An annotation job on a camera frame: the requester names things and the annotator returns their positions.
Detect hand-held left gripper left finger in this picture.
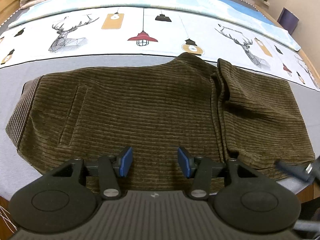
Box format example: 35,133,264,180
52,146,133,201

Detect light blue patterned quilt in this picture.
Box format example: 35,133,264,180
9,0,302,52

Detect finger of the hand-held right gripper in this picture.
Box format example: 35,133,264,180
274,159,313,182

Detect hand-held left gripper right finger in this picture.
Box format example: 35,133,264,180
177,147,262,201

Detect olive corduroy pants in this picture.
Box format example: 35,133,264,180
5,52,316,198

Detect purple box by wall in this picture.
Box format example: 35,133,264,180
277,7,300,35

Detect white cable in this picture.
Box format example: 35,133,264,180
0,204,18,233

